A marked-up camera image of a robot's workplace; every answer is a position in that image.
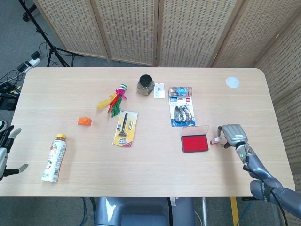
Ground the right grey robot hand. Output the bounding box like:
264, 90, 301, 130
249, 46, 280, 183
216, 124, 249, 149

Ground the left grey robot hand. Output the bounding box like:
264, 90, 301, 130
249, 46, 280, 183
0, 127, 29, 182

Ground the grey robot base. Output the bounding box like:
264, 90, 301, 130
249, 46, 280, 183
94, 196, 196, 226

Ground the red ink pad case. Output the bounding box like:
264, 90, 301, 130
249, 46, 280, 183
180, 125, 210, 153

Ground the light blue printed card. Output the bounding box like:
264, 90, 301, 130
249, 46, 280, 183
154, 82, 165, 99

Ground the black box on floor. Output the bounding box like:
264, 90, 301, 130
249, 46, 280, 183
0, 92, 17, 110

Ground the white drink bottle yellow cap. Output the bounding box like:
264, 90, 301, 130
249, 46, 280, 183
41, 133, 67, 183

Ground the correction tape blue blister pack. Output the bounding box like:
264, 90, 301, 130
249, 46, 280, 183
169, 96, 196, 128

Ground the clear tube with blue label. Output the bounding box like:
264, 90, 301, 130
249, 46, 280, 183
169, 86, 193, 97

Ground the orange toy block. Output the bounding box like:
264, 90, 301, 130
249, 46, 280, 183
78, 116, 93, 127

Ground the white power strip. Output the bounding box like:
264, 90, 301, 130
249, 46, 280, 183
16, 52, 42, 73

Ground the glass jar with black lid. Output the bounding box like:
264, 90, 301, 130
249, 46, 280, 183
136, 74, 155, 97

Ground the razor in yellow blister pack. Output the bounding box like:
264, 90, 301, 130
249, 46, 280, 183
112, 111, 139, 148

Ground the black tripod stand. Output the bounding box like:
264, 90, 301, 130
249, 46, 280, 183
17, 0, 83, 68

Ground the colourful feather shuttlecock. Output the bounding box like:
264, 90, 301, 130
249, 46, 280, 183
96, 83, 128, 118

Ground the white round cable grommet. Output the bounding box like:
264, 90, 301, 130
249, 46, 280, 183
226, 76, 241, 89

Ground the black floor cable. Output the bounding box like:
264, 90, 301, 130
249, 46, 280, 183
0, 69, 25, 94

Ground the woven folding screen wooden frame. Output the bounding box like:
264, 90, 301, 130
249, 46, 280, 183
32, 0, 301, 69
253, 16, 301, 226

